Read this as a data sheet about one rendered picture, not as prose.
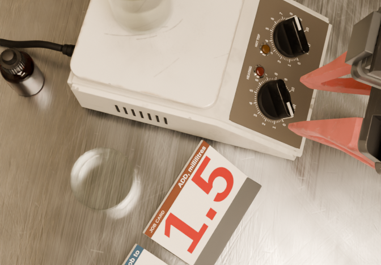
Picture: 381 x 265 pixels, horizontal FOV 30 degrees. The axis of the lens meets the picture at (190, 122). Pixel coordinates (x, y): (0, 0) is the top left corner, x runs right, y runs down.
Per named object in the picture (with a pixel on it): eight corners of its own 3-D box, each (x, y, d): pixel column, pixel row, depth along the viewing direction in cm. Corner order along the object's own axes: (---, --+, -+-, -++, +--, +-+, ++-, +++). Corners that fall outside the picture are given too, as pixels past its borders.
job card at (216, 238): (262, 186, 62) (265, 177, 58) (207, 276, 60) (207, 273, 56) (202, 150, 63) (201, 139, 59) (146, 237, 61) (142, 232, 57)
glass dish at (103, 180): (88, 143, 63) (84, 138, 61) (146, 164, 62) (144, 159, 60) (64, 202, 62) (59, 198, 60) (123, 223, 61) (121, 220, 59)
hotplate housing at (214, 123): (329, 30, 65) (344, -8, 58) (297, 165, 62) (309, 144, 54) (98, -25, 67) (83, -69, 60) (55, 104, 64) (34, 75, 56)
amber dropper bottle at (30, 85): (50, 75, 65) (32, 47, 58) (33, 102, 64) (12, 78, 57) (22, 60, 65) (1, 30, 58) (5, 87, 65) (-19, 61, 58)
